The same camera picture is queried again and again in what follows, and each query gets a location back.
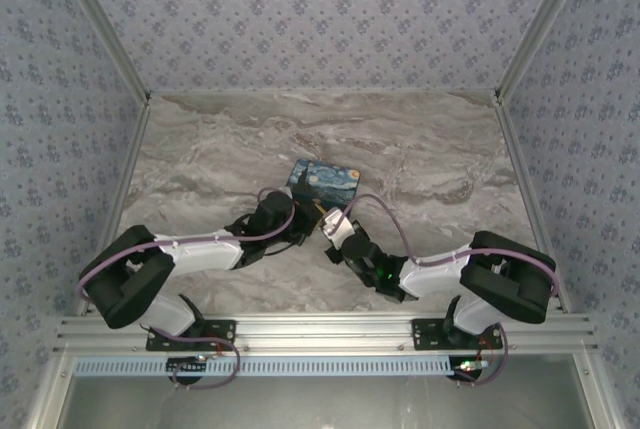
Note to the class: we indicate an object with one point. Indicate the small circuit board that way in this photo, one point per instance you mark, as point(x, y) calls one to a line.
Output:
point(187, 365)
point(470, 366)

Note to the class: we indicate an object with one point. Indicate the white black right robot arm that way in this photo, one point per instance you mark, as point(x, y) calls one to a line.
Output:
point(435, 274)

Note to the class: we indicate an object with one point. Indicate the grey metal panel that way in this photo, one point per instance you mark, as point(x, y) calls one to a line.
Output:
point(325, 404)

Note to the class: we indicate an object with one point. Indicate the aluminium table side rail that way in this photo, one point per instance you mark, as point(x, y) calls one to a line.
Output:
point(525, 184)
point(127, 169)

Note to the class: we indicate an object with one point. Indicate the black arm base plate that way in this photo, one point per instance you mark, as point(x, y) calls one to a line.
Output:
point(427, 334)
point(215, 334)

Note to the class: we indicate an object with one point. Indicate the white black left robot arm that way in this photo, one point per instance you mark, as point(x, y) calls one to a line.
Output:
point(200, 254)

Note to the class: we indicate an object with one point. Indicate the aluminium frame post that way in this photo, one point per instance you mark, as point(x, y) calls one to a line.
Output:
point(102, 29)
point(600, 394)
point(50, 394)
point(542, 24)

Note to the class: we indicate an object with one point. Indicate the starry night print blue box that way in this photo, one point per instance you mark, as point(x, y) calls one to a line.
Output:
point(325, 181)

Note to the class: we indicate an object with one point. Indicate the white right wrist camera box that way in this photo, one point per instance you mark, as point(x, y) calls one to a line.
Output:
point(337, 224)

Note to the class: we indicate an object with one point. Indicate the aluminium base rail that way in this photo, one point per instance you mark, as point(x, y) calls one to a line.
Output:
point(325, 331)

